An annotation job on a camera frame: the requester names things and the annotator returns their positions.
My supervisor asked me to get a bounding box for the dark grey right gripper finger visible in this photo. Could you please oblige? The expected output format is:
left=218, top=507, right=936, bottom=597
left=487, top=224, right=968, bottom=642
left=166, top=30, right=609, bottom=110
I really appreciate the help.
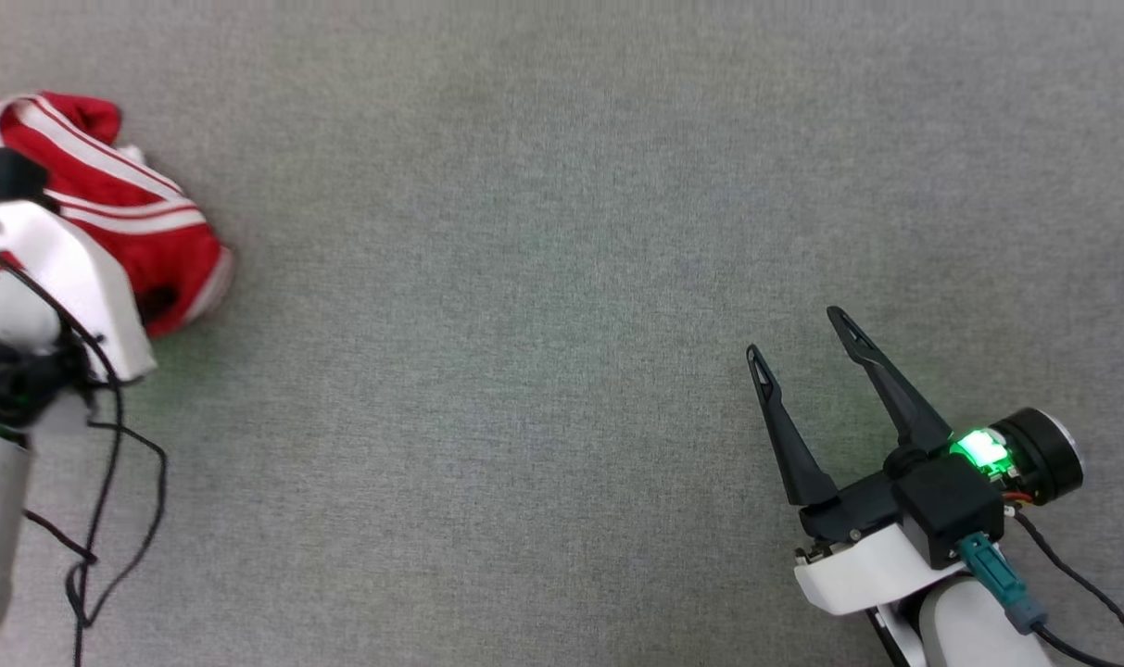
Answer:
left=747, top=345, right=839, bottom=507
left=827, top=306, right=952, bottom=455

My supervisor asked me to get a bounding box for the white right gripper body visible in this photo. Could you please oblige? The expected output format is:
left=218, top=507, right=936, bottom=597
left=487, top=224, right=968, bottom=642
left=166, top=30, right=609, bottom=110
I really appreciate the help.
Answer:
left=793, top=408, right=1084, bottom=617

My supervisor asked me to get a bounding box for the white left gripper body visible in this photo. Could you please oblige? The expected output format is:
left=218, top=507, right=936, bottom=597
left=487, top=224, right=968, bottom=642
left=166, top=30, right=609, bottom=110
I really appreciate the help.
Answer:
left=0, top=199, right=158, bottom=384

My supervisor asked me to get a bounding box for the red garment with white stripes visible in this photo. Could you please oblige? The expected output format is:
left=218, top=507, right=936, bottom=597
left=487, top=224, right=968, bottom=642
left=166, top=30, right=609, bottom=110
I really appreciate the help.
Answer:
left=0, top=90, right=236, bottom=339

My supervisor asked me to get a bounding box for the grey fabric sofa cushion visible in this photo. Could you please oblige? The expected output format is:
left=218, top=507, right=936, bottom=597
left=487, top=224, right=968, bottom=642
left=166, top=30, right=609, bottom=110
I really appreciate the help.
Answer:
left=0, top=0, right=1124, bottom=667

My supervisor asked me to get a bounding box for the black right cable teal connector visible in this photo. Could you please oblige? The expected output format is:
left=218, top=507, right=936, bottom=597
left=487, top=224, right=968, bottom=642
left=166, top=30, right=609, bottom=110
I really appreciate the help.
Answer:
left=958, top=508, right=1124, bottom=667

